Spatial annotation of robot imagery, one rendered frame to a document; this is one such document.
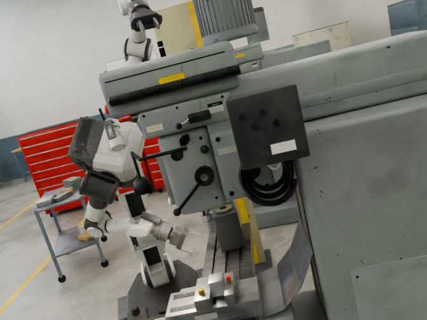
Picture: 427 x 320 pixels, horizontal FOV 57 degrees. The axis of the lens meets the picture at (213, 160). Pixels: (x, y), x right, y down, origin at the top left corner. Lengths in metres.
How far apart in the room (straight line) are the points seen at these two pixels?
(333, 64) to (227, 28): 0.37
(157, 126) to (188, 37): 1.88
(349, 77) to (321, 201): 0.42
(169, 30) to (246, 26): 1.88
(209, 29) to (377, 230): 0.87
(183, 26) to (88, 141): 1.59
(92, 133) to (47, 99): 9.84
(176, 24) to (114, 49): 7.77
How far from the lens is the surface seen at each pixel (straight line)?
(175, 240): 1.93
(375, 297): 1.56
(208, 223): 1.59
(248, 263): 1.85
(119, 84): 1.40
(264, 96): 1.11
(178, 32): 3.23
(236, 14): 1.39
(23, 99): 12.04
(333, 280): 1.49
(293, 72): 1.37
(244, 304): 1.49
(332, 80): 1.40
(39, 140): 6.91
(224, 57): 1.34
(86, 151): 1.88
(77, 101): 11.40
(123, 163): 1.83
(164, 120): 1.39
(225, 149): 1.39
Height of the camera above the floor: 1.84
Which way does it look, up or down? 14 degrees down
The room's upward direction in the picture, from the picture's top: 15 degrees counter-clockwise
